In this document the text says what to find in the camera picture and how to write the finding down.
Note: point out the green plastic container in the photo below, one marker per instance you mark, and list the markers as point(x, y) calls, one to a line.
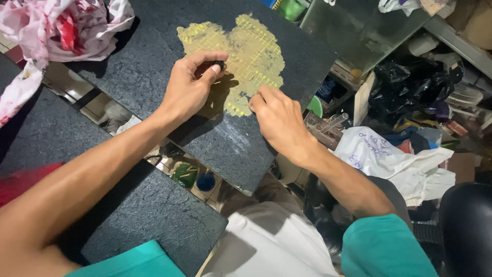
point(291, 8)

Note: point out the pink floral cloth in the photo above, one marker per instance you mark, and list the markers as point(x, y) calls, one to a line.
point(57, 30)

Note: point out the black chair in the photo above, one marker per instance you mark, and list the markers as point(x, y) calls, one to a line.
point(467, 227)

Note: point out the black plastic bag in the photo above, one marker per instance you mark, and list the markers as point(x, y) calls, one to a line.
point(407, 84)

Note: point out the small white bag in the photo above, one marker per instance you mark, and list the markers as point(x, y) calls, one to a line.
point(115, 115)

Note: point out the green round lid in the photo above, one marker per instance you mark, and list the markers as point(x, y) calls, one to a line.
point(316, 107)

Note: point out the small black scraper piece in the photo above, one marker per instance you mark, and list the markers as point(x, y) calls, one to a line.
point(219, 64)

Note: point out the rusty metal tool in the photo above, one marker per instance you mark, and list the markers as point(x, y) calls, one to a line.
point(325, 129)

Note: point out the teal shirt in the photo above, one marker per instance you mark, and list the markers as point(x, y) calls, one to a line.
point(384, 250)

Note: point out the grey glass panel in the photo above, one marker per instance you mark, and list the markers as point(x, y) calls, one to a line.
point(357, 30)

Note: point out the red cloth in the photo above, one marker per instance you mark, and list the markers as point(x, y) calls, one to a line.
point(23, 182)

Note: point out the white plastic bag with writing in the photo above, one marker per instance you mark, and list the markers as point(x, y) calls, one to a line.
point(384, 161)

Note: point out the white shorts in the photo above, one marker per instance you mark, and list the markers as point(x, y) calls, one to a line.
point(269, 242)

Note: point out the dark textured board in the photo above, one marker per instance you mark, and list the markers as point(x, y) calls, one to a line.
point(127, 215)

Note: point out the person's right hand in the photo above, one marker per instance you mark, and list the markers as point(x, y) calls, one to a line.
point(282, 123)

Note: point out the grey metal shelf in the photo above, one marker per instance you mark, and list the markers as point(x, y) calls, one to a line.
point(461, 44)

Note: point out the green plastic object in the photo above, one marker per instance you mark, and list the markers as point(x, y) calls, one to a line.
point(185, 175)

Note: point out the blue round object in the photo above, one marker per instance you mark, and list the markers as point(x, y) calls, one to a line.
point(205, 181)

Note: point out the white fan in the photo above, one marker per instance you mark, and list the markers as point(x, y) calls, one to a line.
point(465, 96)

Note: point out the person's left hand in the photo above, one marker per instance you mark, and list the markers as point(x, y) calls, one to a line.
point(184, 92)

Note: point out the worn dark cutting mat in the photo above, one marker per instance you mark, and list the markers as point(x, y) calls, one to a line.
point(153, 46)

